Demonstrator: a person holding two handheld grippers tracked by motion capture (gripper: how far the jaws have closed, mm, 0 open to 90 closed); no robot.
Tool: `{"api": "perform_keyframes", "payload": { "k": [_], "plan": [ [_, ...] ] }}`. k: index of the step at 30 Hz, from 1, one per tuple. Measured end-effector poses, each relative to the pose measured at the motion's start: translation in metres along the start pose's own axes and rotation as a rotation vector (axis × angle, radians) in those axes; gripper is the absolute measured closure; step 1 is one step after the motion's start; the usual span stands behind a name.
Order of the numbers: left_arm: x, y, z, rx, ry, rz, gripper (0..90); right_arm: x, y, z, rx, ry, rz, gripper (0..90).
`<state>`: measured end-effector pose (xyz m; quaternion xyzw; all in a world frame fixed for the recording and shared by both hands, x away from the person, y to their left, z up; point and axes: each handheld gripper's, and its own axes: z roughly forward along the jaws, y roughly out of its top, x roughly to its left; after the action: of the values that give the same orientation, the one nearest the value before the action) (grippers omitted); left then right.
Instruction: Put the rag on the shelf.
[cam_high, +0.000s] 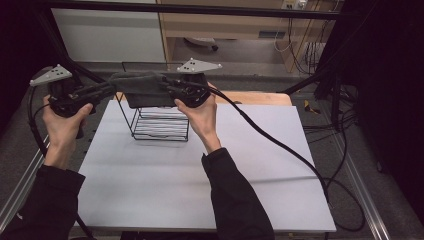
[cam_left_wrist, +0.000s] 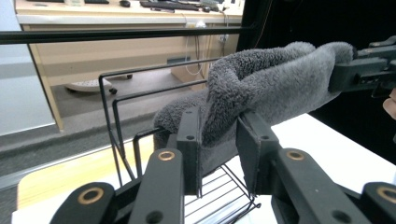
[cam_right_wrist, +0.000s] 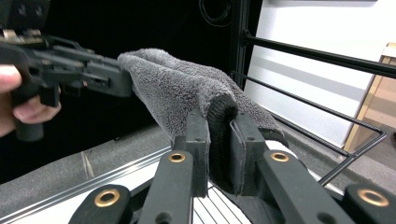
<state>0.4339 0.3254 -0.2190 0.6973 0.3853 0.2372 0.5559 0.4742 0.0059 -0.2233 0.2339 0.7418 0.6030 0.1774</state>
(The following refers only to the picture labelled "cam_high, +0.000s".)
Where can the white table board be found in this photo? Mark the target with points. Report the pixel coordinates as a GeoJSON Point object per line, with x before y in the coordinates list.
{"type": "Point", "coordinates": [266, 173]}

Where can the black metal frame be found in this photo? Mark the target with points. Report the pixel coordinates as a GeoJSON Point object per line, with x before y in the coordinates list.
{"type": "Point", "coordinates": [186, 8]}

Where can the person's right hand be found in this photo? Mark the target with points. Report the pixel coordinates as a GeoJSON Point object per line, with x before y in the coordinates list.
{"type": "Point", "coordinates": [200, 123]}

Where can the office chair base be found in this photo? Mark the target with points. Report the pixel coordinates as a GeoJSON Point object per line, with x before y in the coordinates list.
{"type": "Point", "coordinates": [203, 41]}

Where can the aluminium rail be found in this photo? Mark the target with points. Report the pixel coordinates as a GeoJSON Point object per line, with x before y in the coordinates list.
{"type": "Point", "coordinates": [358, 186]}
{"type": "Point", "coordinates": [23, 180]}

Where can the person's left hand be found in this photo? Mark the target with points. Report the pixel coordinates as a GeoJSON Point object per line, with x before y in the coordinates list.
{"type": "Point", "coordinates": [63, 130]}

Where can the light wooden desk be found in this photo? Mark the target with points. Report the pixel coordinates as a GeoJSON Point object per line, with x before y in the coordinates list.
{"type": "Point", "coordinates": [233, 26]}

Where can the white power strip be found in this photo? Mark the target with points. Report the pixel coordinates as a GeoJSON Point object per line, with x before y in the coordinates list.
{"type": "Point", "coordinates": [295, 4]}

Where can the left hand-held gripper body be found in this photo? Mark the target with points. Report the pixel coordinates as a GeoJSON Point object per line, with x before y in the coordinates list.
{"type": "Point", "coordinates": [63, 96]}

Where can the white cabinet panel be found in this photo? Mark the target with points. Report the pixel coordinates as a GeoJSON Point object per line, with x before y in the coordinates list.
{"type": "Point", "coordinates": [106, 33]}

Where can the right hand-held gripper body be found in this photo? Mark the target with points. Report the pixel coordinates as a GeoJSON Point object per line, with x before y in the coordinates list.
{"type": "Point", "coordinates": [193, 90]}

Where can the dark grey towel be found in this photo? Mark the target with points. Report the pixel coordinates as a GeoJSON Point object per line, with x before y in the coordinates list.
{"type": "Point", "coordinates": [143, 88]}

